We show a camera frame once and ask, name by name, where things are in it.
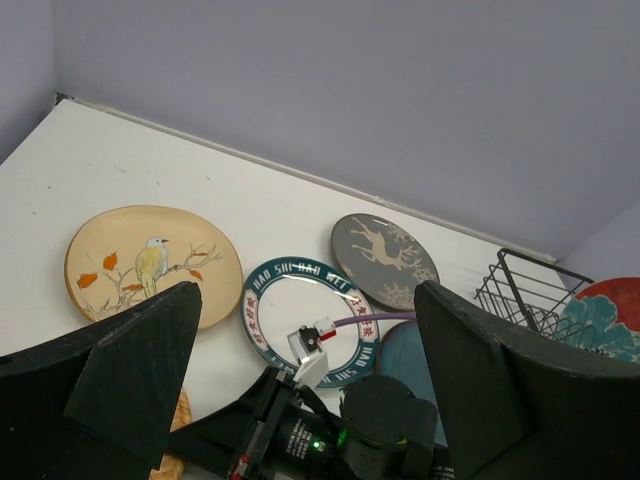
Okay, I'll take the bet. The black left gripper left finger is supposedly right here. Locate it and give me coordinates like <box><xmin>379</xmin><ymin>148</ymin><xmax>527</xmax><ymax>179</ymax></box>
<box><xmin>1</xmin><ymin>281</ymin><xmax>202</xmax><ymax>479</ymax></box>

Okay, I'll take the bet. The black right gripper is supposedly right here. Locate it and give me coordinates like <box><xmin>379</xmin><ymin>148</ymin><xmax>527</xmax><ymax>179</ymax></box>
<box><xmin>168</xmin><ymin>368</ymin><xmax>450</xmax><ymax>479</ymax></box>

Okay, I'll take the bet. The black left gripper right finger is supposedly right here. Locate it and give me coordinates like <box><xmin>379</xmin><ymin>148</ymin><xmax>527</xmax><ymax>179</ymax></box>
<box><xmin>414</xmin><ymin>281</ymin><xmax>639</xmax><ymax>479</ymax></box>

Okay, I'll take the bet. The orange ribbed plate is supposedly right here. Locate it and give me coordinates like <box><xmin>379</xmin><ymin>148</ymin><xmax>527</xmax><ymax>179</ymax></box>
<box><xmin>149</xmin><ymin>388</ymin><xmax>193</xmax><ymax>480</ymax></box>

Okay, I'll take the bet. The dark teal blossom plate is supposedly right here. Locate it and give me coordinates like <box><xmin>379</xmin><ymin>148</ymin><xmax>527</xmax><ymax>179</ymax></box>
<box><xmin>375</xmin><ymin>320</ymin><xmax>448</xmax><ymax>447</ymax></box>

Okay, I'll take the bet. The red and teal plate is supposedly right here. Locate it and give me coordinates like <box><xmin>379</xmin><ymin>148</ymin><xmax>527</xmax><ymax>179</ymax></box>
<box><xmin>554</xmin><ymin>277</ymin><xmax>639</xmax><ymax>363</ymax></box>

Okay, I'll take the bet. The white plate green text rim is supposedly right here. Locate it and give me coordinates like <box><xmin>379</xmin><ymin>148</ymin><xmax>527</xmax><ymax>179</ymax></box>
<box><xmin>241</xmin><ymin>256</ymin><xmax>380</xmax><ymax>388</ymax></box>

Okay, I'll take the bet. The beige bird plate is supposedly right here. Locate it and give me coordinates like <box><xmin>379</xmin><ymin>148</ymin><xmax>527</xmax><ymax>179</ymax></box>
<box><xmin>64</xmin><ymin>205</ymin><xmax>244</xmax><ymax>329</ymax></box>

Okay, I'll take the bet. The grey deer plate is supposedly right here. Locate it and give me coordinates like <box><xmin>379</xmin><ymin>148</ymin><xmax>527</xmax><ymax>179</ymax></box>
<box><xmin>330</xmin><ymin>213</ymin><xmax>440</xmax><ymax>311</ymax></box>

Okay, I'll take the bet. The black wire dish rack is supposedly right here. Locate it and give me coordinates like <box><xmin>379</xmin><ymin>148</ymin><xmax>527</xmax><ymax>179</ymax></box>
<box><xmin>474</xmin><ymin>248</ymin><xmax>595</xmax><ymax>348</ymax></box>

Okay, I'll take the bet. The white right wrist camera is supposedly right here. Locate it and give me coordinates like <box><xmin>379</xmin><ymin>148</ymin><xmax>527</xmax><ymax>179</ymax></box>
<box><xmin>287</xmin><ymin>317</ymin><xmax>336</xmax><ymax>389</ymax></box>

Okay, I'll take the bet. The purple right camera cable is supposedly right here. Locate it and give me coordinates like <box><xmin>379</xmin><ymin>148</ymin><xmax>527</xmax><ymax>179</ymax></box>
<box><xmin>333</xmin><ymin>311</ymin><xmax>418</xmax><ymax>329</ymax></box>

